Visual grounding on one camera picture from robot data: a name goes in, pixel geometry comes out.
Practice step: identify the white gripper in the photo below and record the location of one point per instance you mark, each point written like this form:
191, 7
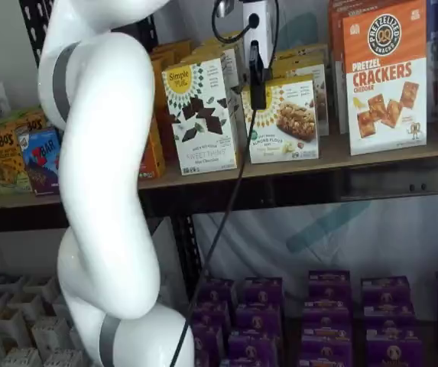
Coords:
266, 23

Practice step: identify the Simple Mills almond bar box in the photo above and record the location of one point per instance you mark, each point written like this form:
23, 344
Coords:
321, 99
302, 51
291, 126

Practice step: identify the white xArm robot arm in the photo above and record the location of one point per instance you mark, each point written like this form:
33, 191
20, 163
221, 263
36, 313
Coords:
104, 153

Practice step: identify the Simple Mills yellow-top box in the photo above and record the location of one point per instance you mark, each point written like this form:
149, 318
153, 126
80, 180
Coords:
232, 65

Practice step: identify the Simple Mills Sweet Thins box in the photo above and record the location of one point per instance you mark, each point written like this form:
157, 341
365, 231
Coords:
203, 134

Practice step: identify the orange pretzel cracker box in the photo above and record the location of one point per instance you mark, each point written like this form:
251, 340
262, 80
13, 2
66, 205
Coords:
335, 38

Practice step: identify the orange snack box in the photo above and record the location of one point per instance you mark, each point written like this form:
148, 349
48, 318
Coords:
153, 160
165, 76

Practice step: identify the wooden shelf board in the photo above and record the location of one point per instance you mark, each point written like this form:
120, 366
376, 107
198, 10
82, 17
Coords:
333, 151
16, 200

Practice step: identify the Pretzel Crackers cheddar box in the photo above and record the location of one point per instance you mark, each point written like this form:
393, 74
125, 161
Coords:
387, 95

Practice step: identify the blue Zbar box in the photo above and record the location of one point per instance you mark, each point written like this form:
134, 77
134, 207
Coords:
43, 164

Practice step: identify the yellow Bobo's box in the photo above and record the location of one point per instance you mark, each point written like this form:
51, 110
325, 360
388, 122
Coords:
31, 124
4, 164

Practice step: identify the black metal shelf frame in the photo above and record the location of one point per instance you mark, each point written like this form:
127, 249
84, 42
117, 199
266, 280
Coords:
279, 191

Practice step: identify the black perforated side shelf frame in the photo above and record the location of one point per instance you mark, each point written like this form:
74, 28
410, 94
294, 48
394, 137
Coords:
12, 219

